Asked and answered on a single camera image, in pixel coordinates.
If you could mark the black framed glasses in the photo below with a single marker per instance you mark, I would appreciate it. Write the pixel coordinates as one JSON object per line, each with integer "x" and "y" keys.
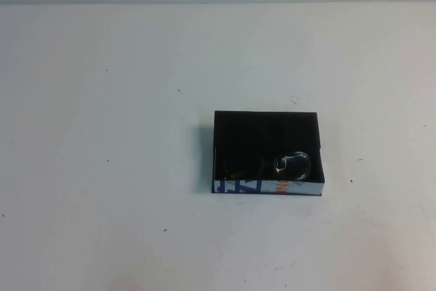
{"x": 293, "y": 165}

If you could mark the black cardboard box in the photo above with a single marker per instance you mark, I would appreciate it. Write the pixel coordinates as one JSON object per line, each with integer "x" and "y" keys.
{"x": 245, "y": 131}

